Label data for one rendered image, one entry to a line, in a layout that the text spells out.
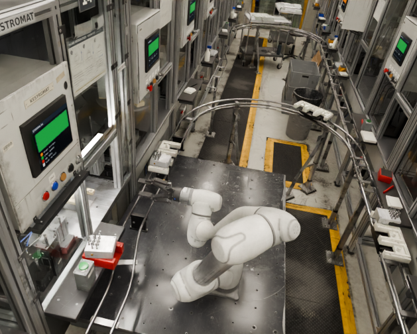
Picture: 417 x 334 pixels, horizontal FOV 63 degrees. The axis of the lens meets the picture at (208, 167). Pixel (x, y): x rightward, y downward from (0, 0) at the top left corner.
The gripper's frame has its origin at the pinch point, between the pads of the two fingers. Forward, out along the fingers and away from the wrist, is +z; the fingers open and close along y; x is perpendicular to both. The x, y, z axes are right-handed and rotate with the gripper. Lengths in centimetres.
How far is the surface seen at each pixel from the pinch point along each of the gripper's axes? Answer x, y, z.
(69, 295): 54, -21, 15
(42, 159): 47, 46, 18
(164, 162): -51, -20, 3
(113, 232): 15.7, -21.4, 11.5
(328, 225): -121, -110, -141
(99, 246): 34.0, -10.4, 9.7
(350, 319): -26, -111, -148
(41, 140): 46, 53, 18
